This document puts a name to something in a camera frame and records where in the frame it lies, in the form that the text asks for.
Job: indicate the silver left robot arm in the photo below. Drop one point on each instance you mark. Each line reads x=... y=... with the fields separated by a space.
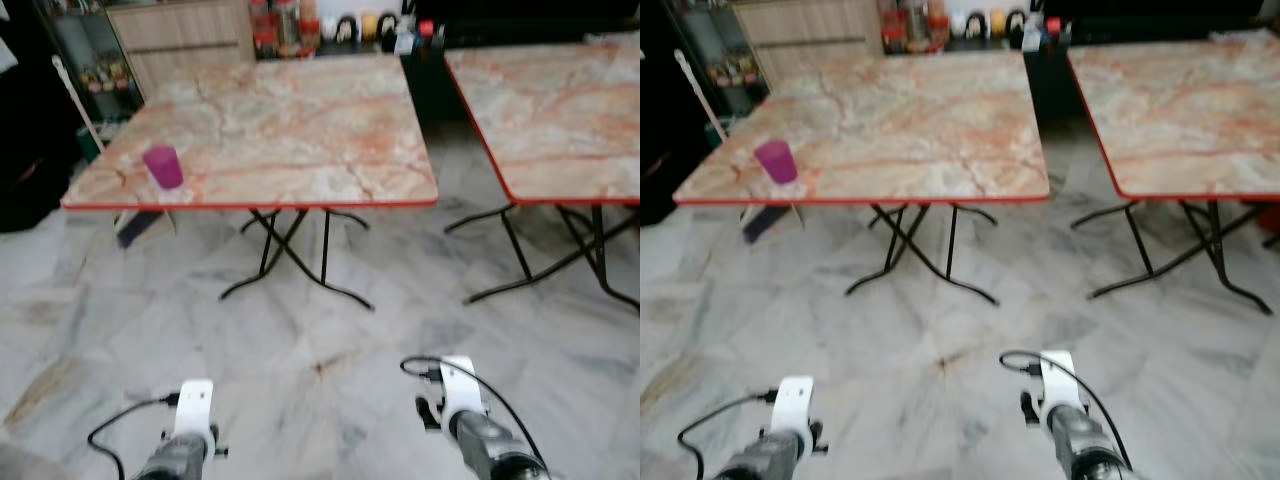
x=175 y=462
x=770 y=462

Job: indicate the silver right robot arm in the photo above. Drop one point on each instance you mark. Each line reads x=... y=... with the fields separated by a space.
x=495 y=450
x=1090 y=445

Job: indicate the purple plastic cup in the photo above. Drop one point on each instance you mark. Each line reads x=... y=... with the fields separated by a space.
x=163 y=168
x=776 y=162

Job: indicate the marble-top folding table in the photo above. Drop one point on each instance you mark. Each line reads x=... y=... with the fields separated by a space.
x=1190 y=115
x=900 y=125
x=280 y=130
x=560 y=120

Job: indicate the small white box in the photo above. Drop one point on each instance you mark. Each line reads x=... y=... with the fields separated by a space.
x=405 y=42
x=1032 y=38

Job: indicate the black round figurine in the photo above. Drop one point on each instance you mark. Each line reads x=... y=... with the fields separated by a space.
x=1017 y=22
x=389 y=26

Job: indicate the yellow round figurine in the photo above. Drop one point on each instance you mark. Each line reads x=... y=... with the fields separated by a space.
x=369 y=26
x=996 y=23

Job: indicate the black and white figurine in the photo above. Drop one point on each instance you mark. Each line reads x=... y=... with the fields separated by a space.
x=976 y=25
x=348 y=29

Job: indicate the white round figurine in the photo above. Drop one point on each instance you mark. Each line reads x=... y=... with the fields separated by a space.
x=957 y=26
x=330 y=30

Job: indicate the dark glass display shelf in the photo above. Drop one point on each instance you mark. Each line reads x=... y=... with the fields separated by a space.
x=715 y=55
x=90 y=60

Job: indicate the orange-filled tall jar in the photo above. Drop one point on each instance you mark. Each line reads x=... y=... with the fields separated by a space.
x=310 y=24
x=940 y=22

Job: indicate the light wooden drawer cabinet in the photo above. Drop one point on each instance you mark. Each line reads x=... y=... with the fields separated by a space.
x=810 y=38
x=185 y=40

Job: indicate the large red-lidded clear jar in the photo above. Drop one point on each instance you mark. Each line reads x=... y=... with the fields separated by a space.
x=287 y=25
x=916 y=22

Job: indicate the small red-lidded jar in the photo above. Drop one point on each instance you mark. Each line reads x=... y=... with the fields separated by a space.
x=891 y=26
x=261 y=28

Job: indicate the black television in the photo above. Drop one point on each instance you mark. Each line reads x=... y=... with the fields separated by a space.
x=1160 y=7
x=540 y=8

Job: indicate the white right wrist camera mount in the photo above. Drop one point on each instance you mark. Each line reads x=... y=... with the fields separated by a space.
x=462 y=390
x=1062 y=382

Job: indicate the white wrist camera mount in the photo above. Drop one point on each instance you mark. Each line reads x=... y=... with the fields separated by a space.
x=797 y=405
x=1062 y=382
x=195 y=410
x=462 y=390

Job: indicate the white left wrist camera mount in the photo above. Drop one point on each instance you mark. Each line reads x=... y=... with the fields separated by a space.
x=195 y=410
x=797 y=405

